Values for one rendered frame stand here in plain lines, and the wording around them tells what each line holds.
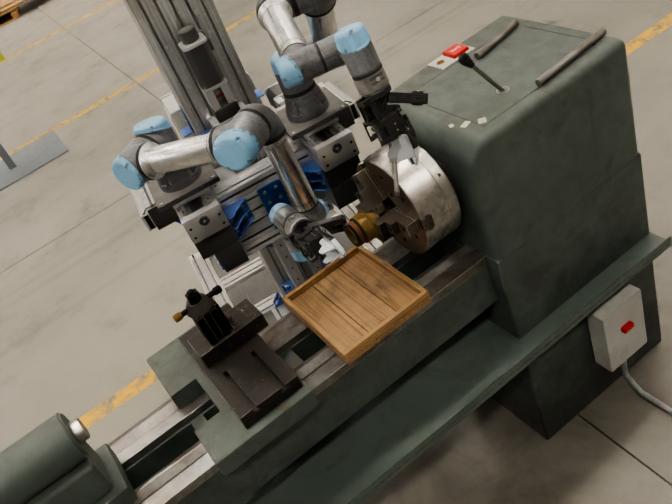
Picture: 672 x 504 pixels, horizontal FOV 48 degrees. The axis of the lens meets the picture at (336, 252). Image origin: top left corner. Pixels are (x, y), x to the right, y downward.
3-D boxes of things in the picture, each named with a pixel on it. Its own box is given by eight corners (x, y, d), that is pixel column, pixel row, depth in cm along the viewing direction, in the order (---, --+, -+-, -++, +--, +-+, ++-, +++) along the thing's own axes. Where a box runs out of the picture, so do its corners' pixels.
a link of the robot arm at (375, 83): (372, 64, 176) (390, 64, 168) (380, 82, 177) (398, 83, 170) (347, 80, 174) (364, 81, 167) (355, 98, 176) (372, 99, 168)
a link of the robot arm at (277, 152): (244, 91, 223) (309, 216, 251) (228, 111, 216) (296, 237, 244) (276, 84, 217) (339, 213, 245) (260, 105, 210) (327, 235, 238)
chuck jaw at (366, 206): (390, 194, 216) (367, 159, 215) (396, 192, 211) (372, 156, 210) (360, 215, 213) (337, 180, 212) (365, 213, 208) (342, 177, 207)
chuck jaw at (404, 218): (402, 198, 210) (428, 212, 201) (407, 212, 213) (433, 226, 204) (372, 220, 207) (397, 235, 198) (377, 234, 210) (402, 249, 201)
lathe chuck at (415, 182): (388, 200, 237) (372, 125, 213) (456, 254, 218) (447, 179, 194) (366, 216, 234) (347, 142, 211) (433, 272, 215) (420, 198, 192)
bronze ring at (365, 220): (362, 200, 212) (337, 217, 210) (381, 211, 205) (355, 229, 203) (372, 224, 218) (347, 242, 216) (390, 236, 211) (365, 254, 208)
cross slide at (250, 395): (234, 313, 227) (227, 302, 224) (303, 386, 194) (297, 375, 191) (184, 348, 222) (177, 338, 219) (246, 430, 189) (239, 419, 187)
